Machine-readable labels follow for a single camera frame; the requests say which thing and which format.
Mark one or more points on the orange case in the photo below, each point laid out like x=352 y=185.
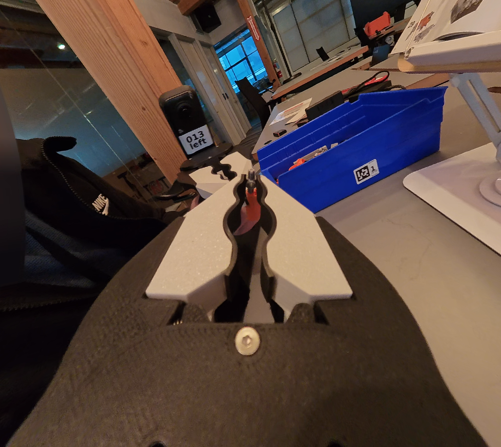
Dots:
x=376 y=24

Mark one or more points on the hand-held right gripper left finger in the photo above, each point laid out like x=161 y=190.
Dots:
x=188 y=259

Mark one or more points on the small black device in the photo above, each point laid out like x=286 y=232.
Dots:
x=279 y=132

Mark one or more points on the small black box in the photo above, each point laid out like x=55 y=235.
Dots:
x=325 y=104

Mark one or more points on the blue plastic bin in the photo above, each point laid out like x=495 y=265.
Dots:
x=372 y=134

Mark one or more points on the person's left forearm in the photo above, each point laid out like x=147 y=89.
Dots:
x=168 y=217

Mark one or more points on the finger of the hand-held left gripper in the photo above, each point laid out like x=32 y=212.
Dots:
x=240 y=161
x=205 y=181

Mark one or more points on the black wall speaker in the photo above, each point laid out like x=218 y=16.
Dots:
x=207 y=17

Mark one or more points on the person's left hand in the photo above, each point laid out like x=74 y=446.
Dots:
x=195 y=204

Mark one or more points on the black chair armrest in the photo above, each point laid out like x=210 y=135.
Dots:
x=174 y=190

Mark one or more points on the teal box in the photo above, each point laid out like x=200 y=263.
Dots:
x=380 y=54

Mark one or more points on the white framed glass door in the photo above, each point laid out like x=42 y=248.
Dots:
x=195 y=75

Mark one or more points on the oak wooden post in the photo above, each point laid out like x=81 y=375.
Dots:
x=98 y=44

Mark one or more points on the small grey connector piece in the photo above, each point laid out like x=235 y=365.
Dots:
x=251 y=175

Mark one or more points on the frosted glass partition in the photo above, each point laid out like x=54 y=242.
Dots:
x=305 y=24

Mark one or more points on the white red paper packet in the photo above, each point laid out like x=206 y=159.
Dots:
x=291 y=109

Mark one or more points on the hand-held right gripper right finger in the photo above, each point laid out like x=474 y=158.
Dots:
x=305 y=259

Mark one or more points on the reddish brown column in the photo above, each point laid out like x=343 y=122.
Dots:
x=254 y=44

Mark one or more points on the pile of plastic building pieces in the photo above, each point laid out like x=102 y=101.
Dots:
x=309 y=157

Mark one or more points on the red fire extinguisher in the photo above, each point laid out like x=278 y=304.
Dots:
x=278 y=69

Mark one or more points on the red hanging sign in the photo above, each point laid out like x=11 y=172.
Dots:
x=255 y=27

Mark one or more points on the grey wood-edged table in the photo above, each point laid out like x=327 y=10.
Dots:
x=321 y=67

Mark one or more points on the white book stand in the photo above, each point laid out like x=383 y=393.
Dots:
x=450 y=188

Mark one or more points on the small orange wedge piece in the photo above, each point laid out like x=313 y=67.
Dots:
x=253 y=206

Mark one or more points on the paned window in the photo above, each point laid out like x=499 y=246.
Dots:
x=240 y=61

